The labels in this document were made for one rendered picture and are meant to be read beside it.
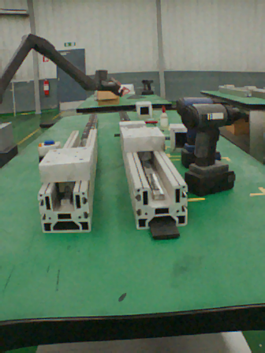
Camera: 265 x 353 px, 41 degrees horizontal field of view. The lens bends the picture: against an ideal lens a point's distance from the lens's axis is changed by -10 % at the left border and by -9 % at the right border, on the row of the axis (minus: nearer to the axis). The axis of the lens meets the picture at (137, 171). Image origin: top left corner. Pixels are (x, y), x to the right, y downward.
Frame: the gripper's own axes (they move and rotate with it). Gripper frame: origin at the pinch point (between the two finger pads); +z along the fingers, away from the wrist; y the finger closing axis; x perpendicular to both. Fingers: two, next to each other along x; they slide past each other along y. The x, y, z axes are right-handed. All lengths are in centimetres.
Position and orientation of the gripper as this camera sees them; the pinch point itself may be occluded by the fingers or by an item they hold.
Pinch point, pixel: (124, 87)
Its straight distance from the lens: 224.6
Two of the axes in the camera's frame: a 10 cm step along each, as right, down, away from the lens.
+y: -6.2, -5.7, 5.3
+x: -3.5, 8.1, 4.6
